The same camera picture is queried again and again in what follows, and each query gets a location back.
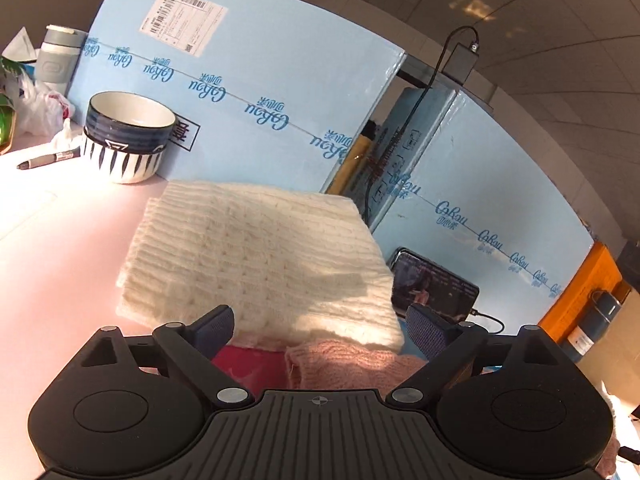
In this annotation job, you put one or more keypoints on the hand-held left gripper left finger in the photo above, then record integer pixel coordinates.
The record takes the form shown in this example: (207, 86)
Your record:
(215, 330)

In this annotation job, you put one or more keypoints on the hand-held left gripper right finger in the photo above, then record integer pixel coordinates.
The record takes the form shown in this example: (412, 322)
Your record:
(427, 332)

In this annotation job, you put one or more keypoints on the pink knit sweater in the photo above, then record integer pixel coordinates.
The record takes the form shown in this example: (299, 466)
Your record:
(350, 365)

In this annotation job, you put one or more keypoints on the white knit sweater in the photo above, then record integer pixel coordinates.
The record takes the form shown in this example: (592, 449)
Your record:
(250, 250)

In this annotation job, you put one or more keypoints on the black smartphone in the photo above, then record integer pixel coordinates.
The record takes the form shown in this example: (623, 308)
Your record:
(432, 285)

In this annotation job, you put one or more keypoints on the red cloth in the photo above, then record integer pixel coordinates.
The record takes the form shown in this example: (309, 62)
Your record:
(250, 366)

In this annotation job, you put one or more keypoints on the dark blue vacuum bottle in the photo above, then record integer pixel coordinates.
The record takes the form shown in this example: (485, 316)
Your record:
(592, 327)

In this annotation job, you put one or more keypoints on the orange carton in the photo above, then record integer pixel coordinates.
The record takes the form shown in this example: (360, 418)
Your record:
(600, 270)

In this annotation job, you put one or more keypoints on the yellow pack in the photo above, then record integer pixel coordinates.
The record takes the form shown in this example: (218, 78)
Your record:
(355, 160)

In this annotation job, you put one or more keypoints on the blue white striped bowl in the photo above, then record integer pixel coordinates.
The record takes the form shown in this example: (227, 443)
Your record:
(125, 165)

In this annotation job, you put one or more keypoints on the dark blue ceramic bowl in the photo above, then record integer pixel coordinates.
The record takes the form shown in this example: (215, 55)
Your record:
(130, 132)

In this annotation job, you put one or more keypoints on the grey marker pen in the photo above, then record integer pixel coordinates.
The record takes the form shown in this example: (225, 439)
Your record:
(47, 159)

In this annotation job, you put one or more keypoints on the crumpled white tissue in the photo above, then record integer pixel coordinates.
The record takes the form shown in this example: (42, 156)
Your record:
(65, 137)

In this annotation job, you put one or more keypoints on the black power adapter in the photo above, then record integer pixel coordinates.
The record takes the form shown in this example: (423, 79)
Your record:
(461, 62)

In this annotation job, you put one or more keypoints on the white plastic bag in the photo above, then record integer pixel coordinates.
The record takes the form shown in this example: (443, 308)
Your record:
(40, 107)

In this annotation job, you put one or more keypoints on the light blue carton white label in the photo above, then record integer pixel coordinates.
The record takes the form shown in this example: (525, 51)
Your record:
(260, 50)

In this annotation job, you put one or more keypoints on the green packet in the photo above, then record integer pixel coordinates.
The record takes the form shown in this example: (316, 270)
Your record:
(6, 110)

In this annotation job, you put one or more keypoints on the grey white tumbler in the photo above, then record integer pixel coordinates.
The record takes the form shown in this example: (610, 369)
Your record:
(57, 60)

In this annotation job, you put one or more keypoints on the white tissue sheet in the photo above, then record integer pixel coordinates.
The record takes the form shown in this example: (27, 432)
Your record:
(21, 45)

